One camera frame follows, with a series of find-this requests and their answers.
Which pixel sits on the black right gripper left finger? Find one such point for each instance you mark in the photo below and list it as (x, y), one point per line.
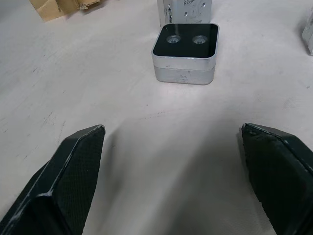
(56, 186)

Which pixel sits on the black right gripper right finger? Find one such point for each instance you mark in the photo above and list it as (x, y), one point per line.
(283, 176)

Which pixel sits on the brown cardboard tray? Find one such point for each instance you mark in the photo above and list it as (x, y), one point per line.
(49, 8)

